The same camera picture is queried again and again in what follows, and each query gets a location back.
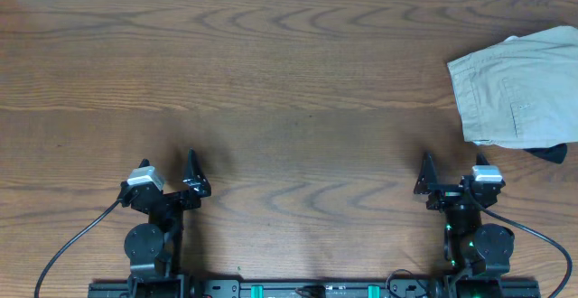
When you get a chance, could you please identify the khaki shorts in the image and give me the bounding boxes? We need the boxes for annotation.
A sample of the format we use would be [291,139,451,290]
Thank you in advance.
[447,26,577,149]

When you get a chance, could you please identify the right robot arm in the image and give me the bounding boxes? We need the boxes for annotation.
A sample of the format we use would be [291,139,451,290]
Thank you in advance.
[414,153,515,298]

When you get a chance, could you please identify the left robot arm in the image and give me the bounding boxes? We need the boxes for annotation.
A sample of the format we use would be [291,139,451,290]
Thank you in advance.
[118,149,211,297]

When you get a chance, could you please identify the black and white garment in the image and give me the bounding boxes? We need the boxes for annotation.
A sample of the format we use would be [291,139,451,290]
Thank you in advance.
[525,144,568,164]

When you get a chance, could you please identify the left black camera cable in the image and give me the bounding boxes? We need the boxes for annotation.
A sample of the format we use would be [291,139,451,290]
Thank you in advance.
[33,198,123,298]

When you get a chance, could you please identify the black camera cable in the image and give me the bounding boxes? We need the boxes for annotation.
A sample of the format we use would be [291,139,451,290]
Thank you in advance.
[33,198,123,298]
[469,189,573,298]

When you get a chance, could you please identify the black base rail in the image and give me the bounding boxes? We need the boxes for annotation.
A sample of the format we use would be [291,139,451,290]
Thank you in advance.
[88,278,541,298]

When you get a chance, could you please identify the right black camera cable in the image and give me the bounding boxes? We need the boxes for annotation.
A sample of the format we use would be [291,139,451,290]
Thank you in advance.
[469,189,573,298]

